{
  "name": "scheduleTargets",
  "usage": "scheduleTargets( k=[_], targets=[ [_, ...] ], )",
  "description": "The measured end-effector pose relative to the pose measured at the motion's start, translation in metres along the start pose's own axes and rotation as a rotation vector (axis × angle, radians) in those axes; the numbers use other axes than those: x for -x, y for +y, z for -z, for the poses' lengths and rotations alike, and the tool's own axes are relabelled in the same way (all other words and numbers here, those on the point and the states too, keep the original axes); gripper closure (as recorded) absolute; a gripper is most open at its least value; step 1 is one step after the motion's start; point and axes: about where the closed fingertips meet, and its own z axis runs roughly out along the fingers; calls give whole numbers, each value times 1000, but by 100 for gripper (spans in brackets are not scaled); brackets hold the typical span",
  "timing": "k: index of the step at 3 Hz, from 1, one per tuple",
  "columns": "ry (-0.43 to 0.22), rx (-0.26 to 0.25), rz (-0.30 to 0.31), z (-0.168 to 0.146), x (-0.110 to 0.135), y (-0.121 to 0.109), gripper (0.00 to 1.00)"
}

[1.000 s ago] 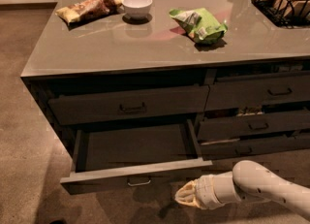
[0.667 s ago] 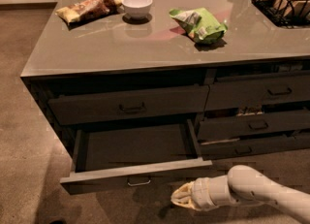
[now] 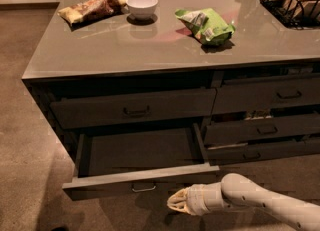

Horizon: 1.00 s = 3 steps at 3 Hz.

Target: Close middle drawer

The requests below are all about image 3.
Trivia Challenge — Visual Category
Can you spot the grey drawer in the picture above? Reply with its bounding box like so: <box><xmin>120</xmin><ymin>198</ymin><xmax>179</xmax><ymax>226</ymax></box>
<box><xmin>213</xmin><ymin>75</ymin><xmax>320</xmax><ymax>114</ymax></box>
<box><xmin>63</xmin><ymin>125</ymin><xmax>219</xmax><ymax>200</ymax></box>
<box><xmin>207</xmin><ymin>137</ymin><xmax>320</xmax><ymax>165</ymax></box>
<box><xmin>50</xmin><ymin>88</ymin><xmax>216</xmax><ymax>129</ymax></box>
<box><xmin>204</xmin><ymin>113</ymin><xmax>320</xmax><ymax>146</ymax></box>

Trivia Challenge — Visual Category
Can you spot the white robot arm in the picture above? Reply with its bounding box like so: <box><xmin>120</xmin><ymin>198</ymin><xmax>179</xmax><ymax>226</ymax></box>
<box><xmin>167</xmin><ymin>173</ymin><xmax>320</xmax><ymax>231</ymax></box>

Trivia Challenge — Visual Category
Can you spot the grey drawer cabinet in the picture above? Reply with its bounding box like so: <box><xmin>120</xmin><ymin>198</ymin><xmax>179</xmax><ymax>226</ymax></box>
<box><xmin>21</xmin><ymin>0</ymin><xmax>320</xmax><ymax>201</ymax></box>

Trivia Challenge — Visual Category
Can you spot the green chip bag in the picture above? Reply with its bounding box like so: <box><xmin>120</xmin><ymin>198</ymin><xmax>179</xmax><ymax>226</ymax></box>
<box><xmin>175</xmin><ymin>8</ymin><xmax>235</xmax><ymax>46</ymax></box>

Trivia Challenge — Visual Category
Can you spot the white ceramic bowl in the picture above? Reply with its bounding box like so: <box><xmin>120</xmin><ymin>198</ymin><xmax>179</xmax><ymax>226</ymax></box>
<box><xmin>127</xmin><ymin>0</ymin><xmax>158</xmax><ymax>20</ymax></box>

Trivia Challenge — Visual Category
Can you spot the brown yellow snack bag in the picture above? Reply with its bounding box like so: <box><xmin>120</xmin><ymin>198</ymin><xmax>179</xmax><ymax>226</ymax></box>
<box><xmin>58</xmin><ymin>0</ymin><xmax>127</xmax><ymax>25</ymax></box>

